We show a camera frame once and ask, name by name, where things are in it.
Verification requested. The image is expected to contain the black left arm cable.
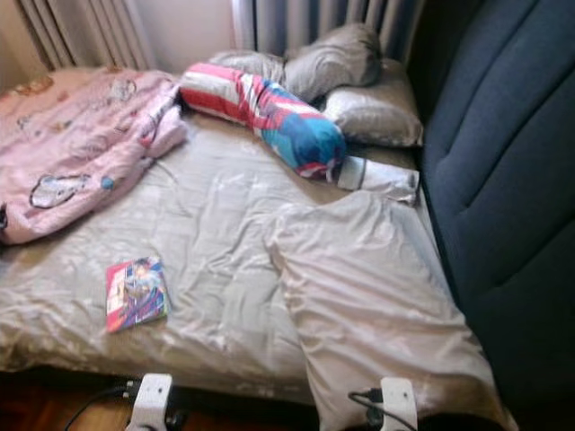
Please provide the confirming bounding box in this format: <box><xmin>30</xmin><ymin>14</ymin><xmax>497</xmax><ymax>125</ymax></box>
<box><xmin>85</xmin><ymin>383</ymin><xmax>140</xmax><ymax>431</ymax></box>

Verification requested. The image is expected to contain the large grey floral pillow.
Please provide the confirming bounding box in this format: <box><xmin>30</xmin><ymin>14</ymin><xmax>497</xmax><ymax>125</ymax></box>
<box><xmin>265</xmin><ymin>190</ymin><xmax>518</xmax><ymax>431</ymax></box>

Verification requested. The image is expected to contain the red blue striped bolster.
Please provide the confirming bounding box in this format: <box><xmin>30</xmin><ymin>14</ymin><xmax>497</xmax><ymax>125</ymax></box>
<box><xmin>180</xmin><ymin>63</ymin><xmax>348</xmax><ymax>180</ymax></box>

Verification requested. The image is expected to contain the pink cartoon bear blanket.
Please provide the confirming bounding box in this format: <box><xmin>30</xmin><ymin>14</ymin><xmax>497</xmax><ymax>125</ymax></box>
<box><xmin>0</xmin><ymin>67</ymin><xmax>190</xmax><ymax>246</ymax></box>

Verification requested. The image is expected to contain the dark blue padded headboard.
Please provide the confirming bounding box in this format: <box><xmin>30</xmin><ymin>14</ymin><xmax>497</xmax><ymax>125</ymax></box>
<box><xmin>404</xmin><ymin>0</ymin><xmax>575</xmax><ymax>431</ymax></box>

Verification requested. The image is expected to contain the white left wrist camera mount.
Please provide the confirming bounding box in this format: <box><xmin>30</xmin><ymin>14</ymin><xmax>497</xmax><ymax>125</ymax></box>
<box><xmin>130</xmin><ymin>374</ymin><xmax>173</xmax><ymax>431</ymax></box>

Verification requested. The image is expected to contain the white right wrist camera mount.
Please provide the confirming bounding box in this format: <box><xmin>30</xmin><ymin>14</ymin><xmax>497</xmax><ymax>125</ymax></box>
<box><xmin>379</xmin><ymin>377</ymin><xmax>419</xmax><ymax>431</ymax></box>

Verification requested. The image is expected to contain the grey striped curtain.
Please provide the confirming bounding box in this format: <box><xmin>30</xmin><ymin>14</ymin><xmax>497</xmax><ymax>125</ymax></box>
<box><xmin>13</xmin><ymin>0</ymin><xmax>154</xmax><ymax>73</ymax></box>
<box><xmin>234</xmin><ymin>0</ymin><xmax>428</xmax><ymax>62</ymax></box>

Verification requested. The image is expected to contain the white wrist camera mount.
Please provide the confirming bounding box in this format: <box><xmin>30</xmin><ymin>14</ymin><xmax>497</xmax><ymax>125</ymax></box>
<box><xmin>379</xmin><ymin>377</ymin><xmax>419</xmax><ymax>431</ymax></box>
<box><xmin>130</xmin><ymin>374</ymin><xmax>173</xmax><ymax>431</ymax></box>

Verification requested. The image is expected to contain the small white pillow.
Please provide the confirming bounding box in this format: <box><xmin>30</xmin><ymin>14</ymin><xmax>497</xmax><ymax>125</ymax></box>
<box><xmin>337</xmin><ymin>155</ymin><xmax>421</xmax><ymax>205</ymax></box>

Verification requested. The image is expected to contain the black bed frame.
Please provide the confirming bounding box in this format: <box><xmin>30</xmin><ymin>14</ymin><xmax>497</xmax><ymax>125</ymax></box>
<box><xmin>0</xmin><ymin>364</ymin><xmax>324</xmax><ymax>428</ymax></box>

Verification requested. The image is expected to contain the grey floral bed sheet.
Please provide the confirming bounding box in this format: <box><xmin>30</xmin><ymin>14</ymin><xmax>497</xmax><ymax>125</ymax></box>
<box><xmin>0</xmin><ymin>112</ymin><xmax>447</xmax><ymax>405</ymax></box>

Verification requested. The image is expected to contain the anime cover book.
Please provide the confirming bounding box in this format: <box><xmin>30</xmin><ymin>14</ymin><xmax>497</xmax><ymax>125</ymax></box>
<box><xmin>105</xmin><ymin>257</ymin><xmax>172</xmax><ymax>334</ymax></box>

